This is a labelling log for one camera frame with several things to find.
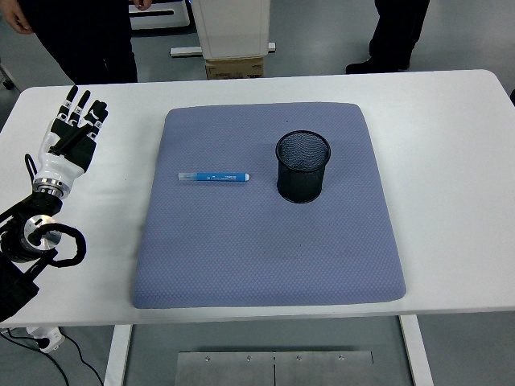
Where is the black mesh pen holder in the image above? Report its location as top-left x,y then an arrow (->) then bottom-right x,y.
275,129 -> 332,204

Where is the black chair caster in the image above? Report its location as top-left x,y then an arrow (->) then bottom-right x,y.
0,60 -> 15,90

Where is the white table leg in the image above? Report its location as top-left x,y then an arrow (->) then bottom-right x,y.
398,316 -> 435,386
103,323 -> 134,386

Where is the white appliance with dark slot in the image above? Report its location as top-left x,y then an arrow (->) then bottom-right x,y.
129,0 -> 198,31

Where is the blue-grey quilted mat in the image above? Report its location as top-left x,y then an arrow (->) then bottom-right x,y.
132,102 -> 406,310

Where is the white power strip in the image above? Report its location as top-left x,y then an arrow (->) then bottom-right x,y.
26,326 -> 65,354

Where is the white panel stand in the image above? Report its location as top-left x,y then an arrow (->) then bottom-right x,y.
170,0 -> 278,60

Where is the person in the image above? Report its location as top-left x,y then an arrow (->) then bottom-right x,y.
0,0 -> 153,85
345,0 -> 431,76

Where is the black floor cable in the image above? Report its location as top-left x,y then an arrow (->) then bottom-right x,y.
0,328 -> 72,386
60,333 -> 105,386

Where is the brown cardboard box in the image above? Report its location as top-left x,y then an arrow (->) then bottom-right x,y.
204,57 -> 266,80

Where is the grey metal plate with screws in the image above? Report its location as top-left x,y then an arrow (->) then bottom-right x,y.
175,351 -> 375,386

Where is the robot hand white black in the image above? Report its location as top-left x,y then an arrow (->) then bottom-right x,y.
35,84 -> 109,184

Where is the blue marker pen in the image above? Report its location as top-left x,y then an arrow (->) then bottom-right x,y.
178,171 -> 251,183

